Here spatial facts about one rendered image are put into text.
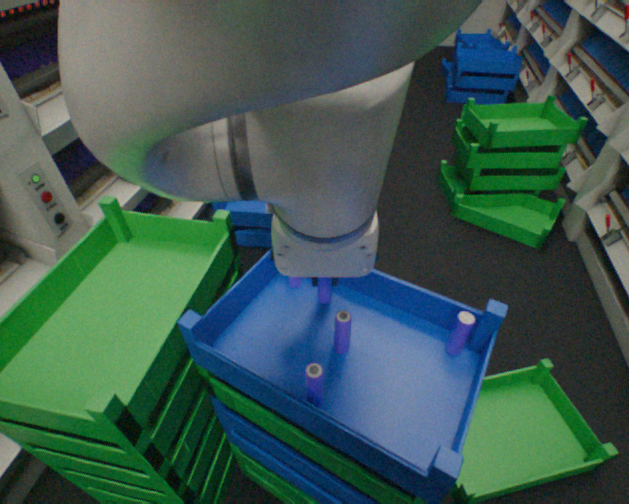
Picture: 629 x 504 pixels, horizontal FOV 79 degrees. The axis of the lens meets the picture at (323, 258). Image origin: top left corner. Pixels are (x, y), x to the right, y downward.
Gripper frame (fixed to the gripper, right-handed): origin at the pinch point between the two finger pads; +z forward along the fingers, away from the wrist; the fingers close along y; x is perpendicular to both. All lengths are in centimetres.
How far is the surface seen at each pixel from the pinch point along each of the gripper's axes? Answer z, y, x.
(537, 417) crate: 44, 45, -17
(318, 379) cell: -4.9, -0.6, -13.1
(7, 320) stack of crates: -0.1, -36.9, -6.4
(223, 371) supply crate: 0.0, -11.2, -12.0
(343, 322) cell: -2.4, 2.1, -7.0
